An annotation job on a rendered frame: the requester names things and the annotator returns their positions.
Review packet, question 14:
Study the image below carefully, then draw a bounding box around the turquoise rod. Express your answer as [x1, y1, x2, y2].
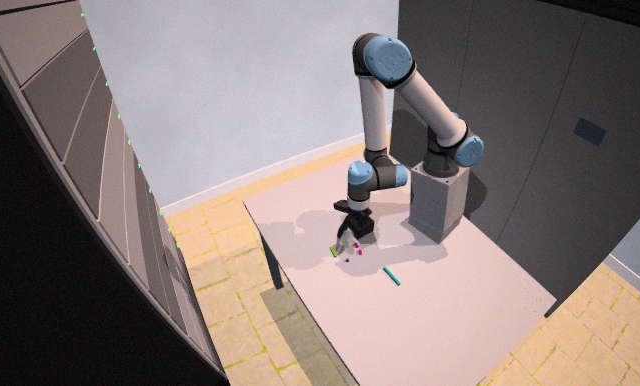
[383, 267, 401, 286]

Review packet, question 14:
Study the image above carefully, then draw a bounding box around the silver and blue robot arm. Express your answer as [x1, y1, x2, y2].
[333, 33, 483, 215]

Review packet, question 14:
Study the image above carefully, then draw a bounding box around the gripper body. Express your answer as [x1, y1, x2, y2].
[344, 206, 375, 240]

